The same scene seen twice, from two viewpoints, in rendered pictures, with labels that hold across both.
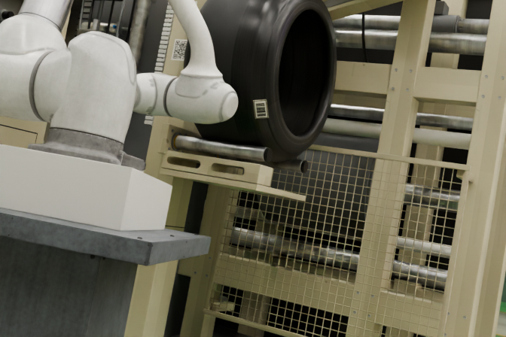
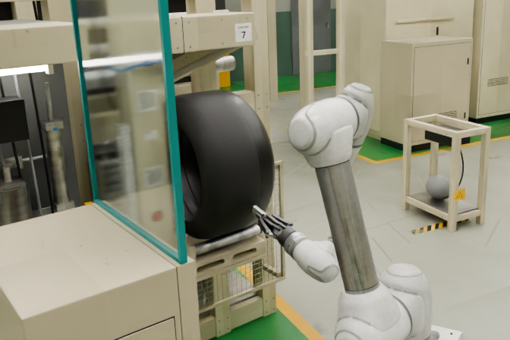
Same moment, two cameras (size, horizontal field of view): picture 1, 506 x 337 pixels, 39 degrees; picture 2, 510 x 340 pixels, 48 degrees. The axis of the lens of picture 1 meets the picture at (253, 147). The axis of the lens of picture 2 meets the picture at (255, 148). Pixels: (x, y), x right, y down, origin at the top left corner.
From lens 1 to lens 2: 2.60 m
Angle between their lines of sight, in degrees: 67
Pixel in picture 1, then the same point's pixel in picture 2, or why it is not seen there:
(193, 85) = not seen: hidden behind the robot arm
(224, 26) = (248, 165)
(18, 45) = (396, 313)
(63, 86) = (424, 317)
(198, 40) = not seen: hidden behind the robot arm
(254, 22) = (267, 155)
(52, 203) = not seen: outside the picture
